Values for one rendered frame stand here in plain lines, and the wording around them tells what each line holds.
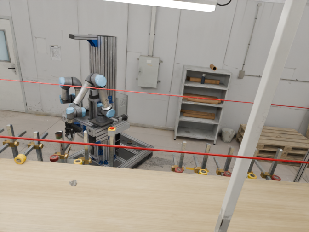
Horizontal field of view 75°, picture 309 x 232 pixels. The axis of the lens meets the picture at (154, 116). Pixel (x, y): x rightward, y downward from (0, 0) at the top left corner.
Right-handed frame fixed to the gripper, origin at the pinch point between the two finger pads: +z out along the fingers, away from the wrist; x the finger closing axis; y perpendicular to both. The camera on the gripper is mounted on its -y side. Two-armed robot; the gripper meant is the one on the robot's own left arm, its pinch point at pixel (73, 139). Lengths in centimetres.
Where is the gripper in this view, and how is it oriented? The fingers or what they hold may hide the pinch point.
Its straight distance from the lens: 233.4
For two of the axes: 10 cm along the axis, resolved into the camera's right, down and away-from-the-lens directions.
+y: -9.9, -1.2, -0.4
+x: -0.1, 3.9, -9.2
